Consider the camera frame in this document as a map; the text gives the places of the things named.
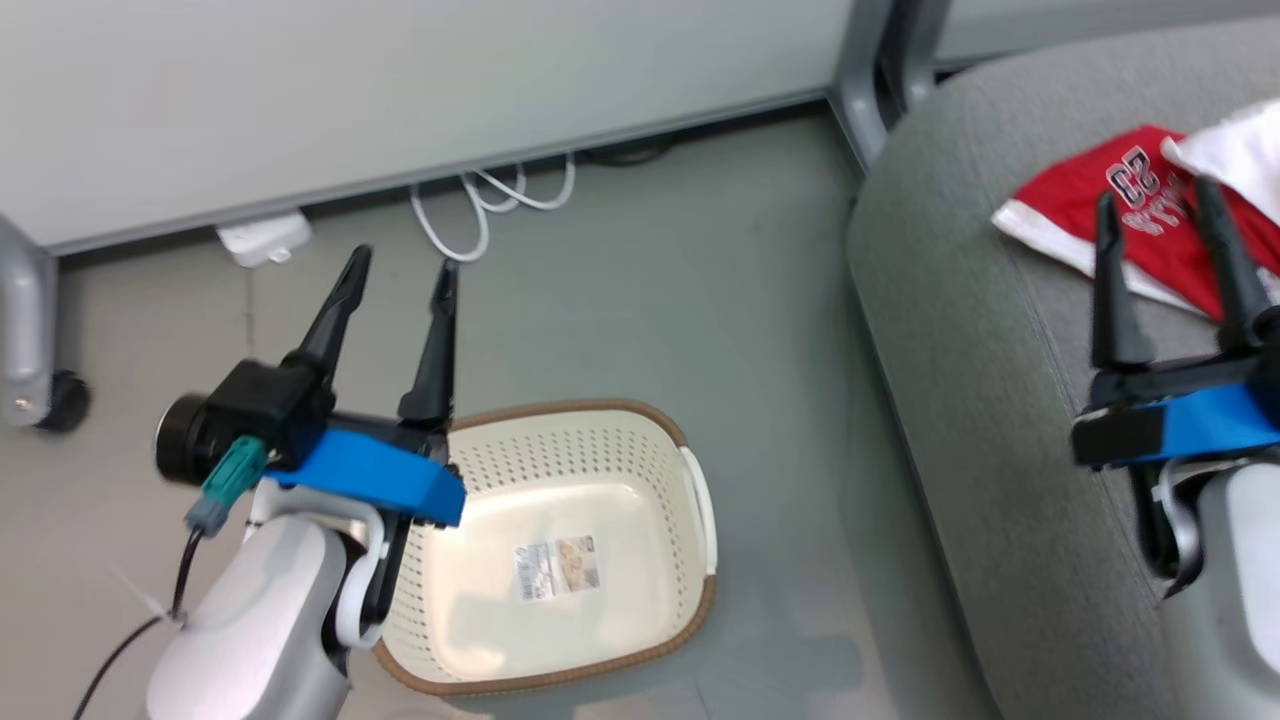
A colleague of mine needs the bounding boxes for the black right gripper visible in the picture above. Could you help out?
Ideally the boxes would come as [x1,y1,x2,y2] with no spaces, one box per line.
[1087,176,1280,410]

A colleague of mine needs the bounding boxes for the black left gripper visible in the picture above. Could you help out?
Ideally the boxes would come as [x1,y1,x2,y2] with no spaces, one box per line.
[153,244,461,489]

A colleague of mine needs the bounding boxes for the red white jersey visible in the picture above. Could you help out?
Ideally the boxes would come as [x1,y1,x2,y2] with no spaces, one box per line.
[990,124,1280,323]

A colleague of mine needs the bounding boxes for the white cloth garment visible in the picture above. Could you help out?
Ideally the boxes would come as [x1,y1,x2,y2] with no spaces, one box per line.
[1160,97,1280,226]

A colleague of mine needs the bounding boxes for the cream laundry basket brown rim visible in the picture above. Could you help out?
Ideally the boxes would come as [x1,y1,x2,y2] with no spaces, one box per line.
[372,398,719,697]

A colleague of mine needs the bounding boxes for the white power strip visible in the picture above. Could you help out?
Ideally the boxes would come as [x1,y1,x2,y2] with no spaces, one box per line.
[215,210,314,269]

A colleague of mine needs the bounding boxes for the grey fabric sofa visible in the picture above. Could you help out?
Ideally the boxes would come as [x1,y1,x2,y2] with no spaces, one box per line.
[845,15,1280,720]

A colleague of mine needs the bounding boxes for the large white partition panel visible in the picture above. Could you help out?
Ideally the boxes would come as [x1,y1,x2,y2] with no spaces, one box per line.
[0,0,866,256]

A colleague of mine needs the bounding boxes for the paper label sticker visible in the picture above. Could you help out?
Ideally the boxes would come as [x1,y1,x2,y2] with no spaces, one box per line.
[513,535,601,603]

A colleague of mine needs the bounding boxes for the narrow white partition panel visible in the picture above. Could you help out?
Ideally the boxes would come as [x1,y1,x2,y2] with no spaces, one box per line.
[930,0,1280,71]

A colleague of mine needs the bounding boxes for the black caster wheel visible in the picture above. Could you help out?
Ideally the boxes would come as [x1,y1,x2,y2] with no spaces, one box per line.
[38,370,93,434]

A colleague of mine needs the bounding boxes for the white zip tie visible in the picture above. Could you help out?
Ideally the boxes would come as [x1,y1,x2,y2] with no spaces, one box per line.
[110,565,191,626]

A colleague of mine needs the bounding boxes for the grey partition leg with caster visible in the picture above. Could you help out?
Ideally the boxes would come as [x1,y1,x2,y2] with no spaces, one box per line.
[0,215,56,429]

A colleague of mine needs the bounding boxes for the white coiled power cable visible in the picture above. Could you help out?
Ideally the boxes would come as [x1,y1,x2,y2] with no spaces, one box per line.
[408,152,578,263]

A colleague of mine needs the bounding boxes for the black floor cable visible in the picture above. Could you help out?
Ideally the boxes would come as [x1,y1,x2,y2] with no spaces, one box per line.
[580,135,673,166]

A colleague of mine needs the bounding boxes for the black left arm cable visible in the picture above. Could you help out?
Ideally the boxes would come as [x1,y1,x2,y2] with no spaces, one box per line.
[72,528,206,720]

